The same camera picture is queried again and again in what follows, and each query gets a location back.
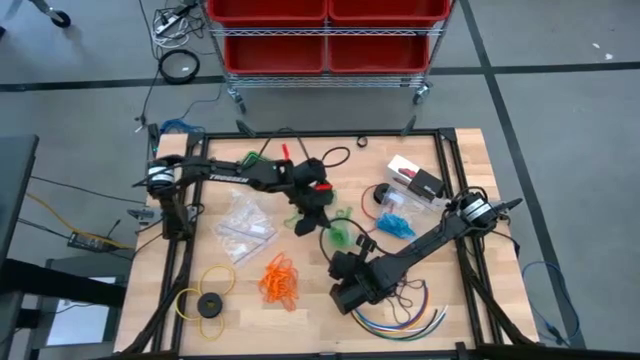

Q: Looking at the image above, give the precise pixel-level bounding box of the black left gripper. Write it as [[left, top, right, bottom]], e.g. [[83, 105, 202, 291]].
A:
[[287, 157, 336, 232]]

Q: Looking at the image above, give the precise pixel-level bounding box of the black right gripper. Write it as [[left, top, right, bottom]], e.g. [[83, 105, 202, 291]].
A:
[[327, 233, 401, 306]]

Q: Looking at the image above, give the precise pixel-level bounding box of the clear zip bag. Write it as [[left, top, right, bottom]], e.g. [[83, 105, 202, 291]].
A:
[[324, 209, 372, 251], [372, 187, 444, 241]]

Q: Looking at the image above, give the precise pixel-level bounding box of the blue rubber bands pile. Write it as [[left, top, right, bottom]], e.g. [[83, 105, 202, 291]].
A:
[[375, 212, 417, 240]]

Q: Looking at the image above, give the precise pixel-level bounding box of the orange rubber bands pile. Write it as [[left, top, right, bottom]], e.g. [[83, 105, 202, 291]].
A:
[[258, 252, 300, 312]]

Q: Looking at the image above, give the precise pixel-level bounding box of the clear plastic bags pile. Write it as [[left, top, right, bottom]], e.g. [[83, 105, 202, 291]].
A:
[[213, 189, 279, 265]]

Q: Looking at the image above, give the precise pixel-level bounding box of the dark purple rubber bands pile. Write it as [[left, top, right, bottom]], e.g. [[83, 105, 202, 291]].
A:
[[382, 277, 426, 322]]

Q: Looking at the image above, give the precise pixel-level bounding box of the small black box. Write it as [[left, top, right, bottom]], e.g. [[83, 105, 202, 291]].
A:
[[407, 168, 446, 201]]

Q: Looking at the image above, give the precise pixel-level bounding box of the black pad with green rim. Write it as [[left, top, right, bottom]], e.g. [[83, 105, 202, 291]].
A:
[[239, 151, 274, 169]]

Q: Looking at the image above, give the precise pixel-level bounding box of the red plastic bin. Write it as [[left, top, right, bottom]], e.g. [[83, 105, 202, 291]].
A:
[[223, 34, 328, 76], [206, 0, 329, 28], [326, 34, 432, 75], [328, 0, 453, 28]]

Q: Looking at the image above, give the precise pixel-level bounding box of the white power strip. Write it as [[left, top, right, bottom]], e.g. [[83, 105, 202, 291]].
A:
[[153, 14, 182, 36]]

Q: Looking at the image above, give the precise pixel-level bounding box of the black low furniture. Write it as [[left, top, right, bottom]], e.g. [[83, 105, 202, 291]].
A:
[[0, 257, 129, 360]]

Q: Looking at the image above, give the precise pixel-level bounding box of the black desk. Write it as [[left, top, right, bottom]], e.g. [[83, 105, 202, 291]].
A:
[[0, 133, 41, 266]]

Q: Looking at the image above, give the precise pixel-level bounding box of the black chair caster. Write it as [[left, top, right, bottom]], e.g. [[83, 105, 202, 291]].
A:
[[28, 0, 73, 29]]

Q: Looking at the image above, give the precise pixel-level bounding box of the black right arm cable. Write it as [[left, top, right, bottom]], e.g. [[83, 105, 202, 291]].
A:
[[318, 217, 396, 262]]

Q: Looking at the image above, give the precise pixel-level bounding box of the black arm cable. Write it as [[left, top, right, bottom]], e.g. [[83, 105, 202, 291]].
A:
[[318, 217, 396, 262], [249, 127, 352, 170]]

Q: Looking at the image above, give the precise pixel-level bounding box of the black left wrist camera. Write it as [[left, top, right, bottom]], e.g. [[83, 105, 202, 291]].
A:
[[293, 214, 321, 238]]

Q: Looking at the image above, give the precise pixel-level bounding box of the black spool of red wire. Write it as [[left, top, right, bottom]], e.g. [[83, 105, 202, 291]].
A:
[[360, 182, 396, 221]]

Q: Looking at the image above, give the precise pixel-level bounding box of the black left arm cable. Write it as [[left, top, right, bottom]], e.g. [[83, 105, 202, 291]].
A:
[[249, 127, 352, 170]]

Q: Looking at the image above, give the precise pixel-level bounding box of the multicolour cable bundle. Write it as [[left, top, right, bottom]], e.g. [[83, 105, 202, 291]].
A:
[[349, 279, 449, 342]]

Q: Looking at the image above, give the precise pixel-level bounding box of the black spool of yellow wire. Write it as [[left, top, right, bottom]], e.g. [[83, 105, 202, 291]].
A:
[[174, 263, 237, 343]]

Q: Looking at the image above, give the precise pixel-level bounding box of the chrome wire shelf cart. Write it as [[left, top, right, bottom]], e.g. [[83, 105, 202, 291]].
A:
[[199, 0, 459, 115]]

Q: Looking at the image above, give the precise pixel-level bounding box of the blue cable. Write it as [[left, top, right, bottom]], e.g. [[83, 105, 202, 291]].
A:
[[159, 118, 207, 136], [521, 260, 582, 347]]

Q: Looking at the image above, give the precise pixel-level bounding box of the thin black hanging cable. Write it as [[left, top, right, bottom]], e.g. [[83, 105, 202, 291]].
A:
[[134, 0, 161, 134]]

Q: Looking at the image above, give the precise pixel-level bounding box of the large black ring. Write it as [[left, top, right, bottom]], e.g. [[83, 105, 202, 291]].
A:
[[158, 48, 201, 85]]

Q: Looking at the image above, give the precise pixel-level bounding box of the white cable coil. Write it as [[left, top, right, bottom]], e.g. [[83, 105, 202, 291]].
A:
[[151, 17, 192, 50]]

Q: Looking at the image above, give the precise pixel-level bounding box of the yellow cable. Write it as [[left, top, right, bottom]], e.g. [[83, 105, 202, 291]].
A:
[[27, 192, 136, 250]]

